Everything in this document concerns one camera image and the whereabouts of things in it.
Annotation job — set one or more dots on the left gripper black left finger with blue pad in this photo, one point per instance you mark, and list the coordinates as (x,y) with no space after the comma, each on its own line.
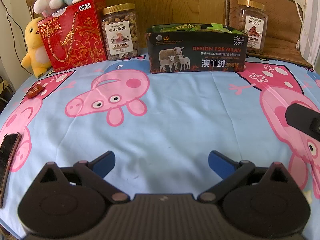
(82,183)

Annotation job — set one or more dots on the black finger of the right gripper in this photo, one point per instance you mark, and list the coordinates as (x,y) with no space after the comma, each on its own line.
(304,119)

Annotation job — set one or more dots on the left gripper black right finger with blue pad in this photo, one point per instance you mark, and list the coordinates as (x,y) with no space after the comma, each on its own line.
(240,180)

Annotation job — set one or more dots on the green snack pouch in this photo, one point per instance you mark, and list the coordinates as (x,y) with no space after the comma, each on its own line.
(218,27)
(181,27)

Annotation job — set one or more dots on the black smartphone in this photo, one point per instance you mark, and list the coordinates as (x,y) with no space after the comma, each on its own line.
(8,149)

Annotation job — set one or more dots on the blue cartoon pig tablecloth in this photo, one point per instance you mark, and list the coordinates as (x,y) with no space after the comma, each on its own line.
(162,127)

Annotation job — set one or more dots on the brown chair cushion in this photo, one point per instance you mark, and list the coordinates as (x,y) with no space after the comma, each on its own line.
(283,30)

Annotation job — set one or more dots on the clear jar on chair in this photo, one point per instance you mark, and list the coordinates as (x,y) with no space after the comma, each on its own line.
(253,21)

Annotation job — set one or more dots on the small red snack packet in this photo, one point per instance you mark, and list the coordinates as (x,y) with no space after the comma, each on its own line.
(34,91)

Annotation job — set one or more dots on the black sheep print box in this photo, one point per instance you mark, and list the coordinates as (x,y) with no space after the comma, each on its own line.
(196,51)

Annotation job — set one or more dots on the yellow plush duck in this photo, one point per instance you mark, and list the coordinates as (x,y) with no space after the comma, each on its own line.
(36,57)

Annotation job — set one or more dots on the red gift bag gold pattern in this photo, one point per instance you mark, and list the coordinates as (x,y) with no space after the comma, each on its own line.
(73,35)

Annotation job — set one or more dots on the nut jar gold lid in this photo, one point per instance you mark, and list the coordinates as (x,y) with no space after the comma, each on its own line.
(119,25)

